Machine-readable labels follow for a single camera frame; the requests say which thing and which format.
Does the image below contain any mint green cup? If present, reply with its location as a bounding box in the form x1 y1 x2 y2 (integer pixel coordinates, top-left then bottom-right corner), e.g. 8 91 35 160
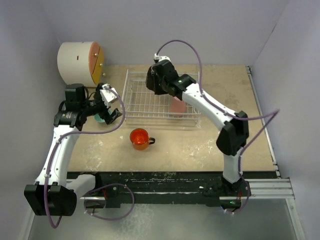
94 114 105 124

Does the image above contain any orange mug black handle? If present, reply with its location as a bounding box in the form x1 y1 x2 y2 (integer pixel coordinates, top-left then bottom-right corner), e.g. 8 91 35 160
129 128 156 151

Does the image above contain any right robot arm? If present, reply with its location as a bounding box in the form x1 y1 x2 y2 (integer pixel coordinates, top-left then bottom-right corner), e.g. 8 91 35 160
146 55 249 196

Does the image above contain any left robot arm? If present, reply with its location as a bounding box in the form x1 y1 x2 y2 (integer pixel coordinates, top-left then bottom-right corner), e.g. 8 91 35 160
24 83 124 216

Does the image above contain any pink cup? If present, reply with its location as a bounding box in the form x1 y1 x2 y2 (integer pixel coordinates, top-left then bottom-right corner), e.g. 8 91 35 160
169 97 186 118

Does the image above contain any round white drawer cabinet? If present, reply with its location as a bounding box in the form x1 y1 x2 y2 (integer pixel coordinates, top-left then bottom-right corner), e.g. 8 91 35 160
57 41 105 88

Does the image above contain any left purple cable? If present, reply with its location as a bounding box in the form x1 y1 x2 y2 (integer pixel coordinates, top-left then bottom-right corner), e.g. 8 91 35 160
43 86 136 230

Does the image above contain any purple cable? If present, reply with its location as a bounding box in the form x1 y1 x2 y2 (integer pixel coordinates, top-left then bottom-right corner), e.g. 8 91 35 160
43 86 136 230
154 39 281 216

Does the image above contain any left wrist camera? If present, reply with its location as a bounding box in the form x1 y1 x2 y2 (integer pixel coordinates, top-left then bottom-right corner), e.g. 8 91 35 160
99 83 118 108

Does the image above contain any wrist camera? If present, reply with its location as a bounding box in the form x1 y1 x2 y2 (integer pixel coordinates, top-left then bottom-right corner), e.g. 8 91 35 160
153 53 171 63
99 83 118 108

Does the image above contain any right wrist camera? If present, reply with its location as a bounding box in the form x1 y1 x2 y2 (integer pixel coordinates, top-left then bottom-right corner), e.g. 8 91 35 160
153 53 171 63

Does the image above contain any white wire dish rack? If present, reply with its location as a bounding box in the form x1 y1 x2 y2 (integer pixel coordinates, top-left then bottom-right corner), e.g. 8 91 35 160
122 70 201 122

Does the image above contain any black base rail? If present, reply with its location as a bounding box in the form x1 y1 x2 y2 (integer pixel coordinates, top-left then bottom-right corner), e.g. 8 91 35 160
83 171 277 210

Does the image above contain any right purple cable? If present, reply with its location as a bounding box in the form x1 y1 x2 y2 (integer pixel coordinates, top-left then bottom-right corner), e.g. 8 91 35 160
154 39 281 216

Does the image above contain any aluminium frame rail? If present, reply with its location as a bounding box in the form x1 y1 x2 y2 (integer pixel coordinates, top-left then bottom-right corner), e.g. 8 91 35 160
29 65 307 240

